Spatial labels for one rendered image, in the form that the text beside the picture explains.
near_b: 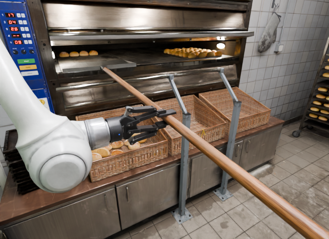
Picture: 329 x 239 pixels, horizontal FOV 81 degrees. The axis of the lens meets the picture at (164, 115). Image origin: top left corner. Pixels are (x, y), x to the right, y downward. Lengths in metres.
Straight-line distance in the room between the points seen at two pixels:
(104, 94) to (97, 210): 0.84
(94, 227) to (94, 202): 0.22
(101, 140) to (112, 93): 1.09
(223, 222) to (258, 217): 0.31
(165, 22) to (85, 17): 0.61
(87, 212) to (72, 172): 1.07
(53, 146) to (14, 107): 0.10
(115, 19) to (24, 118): 1.26
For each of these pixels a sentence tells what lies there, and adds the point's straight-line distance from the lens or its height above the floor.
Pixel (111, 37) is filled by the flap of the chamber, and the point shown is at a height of 1.41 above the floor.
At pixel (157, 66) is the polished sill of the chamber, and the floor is 1.16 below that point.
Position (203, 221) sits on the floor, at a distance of 1.86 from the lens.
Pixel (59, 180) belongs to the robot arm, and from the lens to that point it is 0.38.
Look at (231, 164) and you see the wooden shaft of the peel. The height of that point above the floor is 1.19.
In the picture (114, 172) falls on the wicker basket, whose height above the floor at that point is 0.61.
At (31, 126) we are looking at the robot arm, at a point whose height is 1.30.
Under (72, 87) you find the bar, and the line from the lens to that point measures 1.20.
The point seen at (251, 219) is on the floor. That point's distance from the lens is 1.98.
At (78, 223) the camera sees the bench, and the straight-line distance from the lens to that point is 1.49.
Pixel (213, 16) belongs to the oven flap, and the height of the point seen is 1.57.
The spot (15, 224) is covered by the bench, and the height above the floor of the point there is 0.52.
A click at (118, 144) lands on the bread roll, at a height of 0.63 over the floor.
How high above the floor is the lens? 1.46
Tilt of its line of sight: 24 degrees down
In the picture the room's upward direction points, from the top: straight up
